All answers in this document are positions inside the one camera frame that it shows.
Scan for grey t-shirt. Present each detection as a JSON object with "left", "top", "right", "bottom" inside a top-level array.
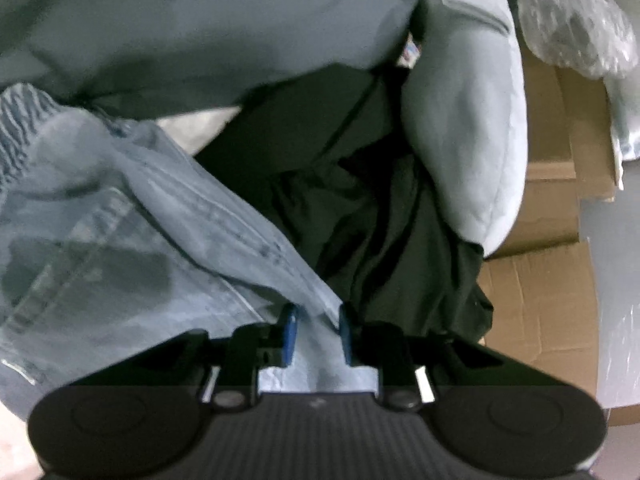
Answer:
[{"left": 0, "top": 0, "right": 437, "bottom": 112}]

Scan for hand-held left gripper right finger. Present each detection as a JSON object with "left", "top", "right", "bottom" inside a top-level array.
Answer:
[{"left": 339, "top": 304, "right": 507, "bottom": 407}]

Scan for black garment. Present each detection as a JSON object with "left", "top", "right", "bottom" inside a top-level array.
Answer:
[{"left": 194, "top": 62, "right": 496, "bottom": 347}]

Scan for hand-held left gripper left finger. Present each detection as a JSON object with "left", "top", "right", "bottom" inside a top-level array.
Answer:
[{"left": 135, "top": 304, "right": 301, "bottom": 407}]

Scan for cardboard box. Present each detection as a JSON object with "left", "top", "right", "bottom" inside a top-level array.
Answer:
[{"left": 477, "top": 52, "right": 622, "bottom": 427}]

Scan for blue denim pants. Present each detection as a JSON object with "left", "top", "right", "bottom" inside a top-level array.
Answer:
[{"left": 0, "top": 82, "right": 382, "bottom": 422}]

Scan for clear plastic bag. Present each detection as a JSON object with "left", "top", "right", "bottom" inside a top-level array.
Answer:
[{"left": 505, "top": 0, "right": 639, "bottom": 80}]

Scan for white pillow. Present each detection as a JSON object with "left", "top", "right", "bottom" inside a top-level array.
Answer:
[{"left": 602, "top": 74, "right": 640, "bottom": 192}]

